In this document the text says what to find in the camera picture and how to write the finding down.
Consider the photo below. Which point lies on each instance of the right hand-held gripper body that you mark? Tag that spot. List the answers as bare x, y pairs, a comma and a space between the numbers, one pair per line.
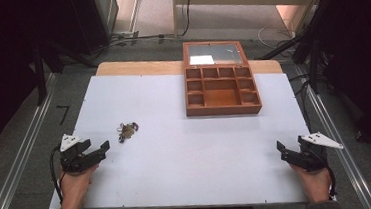
311, 159

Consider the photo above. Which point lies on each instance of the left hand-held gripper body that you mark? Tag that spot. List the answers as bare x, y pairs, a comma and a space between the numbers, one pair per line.
72, 160

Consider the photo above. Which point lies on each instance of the small brown trinket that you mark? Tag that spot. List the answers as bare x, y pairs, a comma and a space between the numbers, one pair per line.
127, 131

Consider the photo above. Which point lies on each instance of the wooden jewelry box with mirror lid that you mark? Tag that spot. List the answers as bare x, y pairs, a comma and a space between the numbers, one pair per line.
220, 88

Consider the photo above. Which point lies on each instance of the person's right hand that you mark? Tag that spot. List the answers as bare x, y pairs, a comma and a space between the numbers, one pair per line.
315, 184

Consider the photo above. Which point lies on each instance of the person's left hand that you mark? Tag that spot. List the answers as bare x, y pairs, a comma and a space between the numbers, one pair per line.
75, 191

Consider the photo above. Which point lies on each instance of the white board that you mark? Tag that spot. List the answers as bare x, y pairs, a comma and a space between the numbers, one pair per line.
184, 158

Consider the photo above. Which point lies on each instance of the dark curtain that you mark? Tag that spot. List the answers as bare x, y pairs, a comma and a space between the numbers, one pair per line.
0, 72
364, 63

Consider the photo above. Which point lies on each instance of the black cabinet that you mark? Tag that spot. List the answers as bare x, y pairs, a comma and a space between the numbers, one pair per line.
89, 18

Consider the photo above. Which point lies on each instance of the metal floor rail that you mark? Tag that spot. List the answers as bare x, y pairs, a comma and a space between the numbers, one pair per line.
341, 152
20, 157

